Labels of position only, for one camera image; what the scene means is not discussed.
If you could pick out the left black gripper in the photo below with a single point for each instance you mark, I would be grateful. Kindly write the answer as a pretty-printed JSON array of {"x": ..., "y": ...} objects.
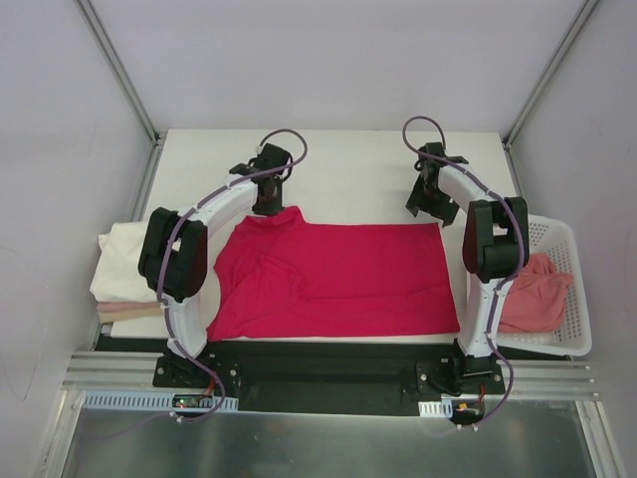
[{"x": 269, "y": 200}]

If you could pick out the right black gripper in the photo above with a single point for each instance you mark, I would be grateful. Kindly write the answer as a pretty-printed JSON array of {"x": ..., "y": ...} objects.
[{"x": 430, "y": 204}]

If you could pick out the magenta t-shirt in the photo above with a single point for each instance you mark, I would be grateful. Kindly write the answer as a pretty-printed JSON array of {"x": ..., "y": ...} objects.
[{"x": 282, "y": 277}]

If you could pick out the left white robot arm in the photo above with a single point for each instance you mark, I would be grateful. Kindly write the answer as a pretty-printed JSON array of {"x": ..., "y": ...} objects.
[{"x": 174, "y": 254}]

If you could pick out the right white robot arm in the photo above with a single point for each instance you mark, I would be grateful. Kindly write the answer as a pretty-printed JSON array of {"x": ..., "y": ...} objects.
[{"x": 495, "y": 244}]

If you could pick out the white plastic basket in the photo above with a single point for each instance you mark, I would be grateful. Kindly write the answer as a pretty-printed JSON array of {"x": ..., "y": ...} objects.
[{"x": 573, "y": 338}]

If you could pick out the salmon pink t-shirt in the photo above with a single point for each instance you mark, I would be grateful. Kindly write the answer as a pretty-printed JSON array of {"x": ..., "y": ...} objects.
[{"x": 536, "y": 301}]

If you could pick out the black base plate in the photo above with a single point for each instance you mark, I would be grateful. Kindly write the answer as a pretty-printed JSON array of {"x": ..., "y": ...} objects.
[{"x": 353, "y": 399}]

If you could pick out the right white cable duct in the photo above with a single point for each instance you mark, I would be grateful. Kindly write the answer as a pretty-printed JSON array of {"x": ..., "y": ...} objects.
[{"x": 436, "y": 409}]

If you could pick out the white cable duct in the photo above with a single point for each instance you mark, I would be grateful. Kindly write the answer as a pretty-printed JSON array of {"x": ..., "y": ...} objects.
[
  {"x": 158, "y": 401},
  {"x": 436, "y": 409}
]

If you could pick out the left aluminium frame post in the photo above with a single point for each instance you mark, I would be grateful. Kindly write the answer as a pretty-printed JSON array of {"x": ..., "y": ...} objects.
[{"x": 96, "y": 26}]

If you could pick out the aluminium frame post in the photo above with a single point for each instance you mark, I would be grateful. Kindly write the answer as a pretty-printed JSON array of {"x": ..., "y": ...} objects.
[
  {"x": 567, "y": 41},
  {"x": 96, "y": 26}
]

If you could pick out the right aluminium frame post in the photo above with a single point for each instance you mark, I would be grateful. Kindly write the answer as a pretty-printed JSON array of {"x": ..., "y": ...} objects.
[{"x": 567, "y": 41}]

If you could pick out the left white cable duct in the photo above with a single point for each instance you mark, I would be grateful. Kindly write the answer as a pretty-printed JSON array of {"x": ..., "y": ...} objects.
[{"x": 158, "y": 401}]

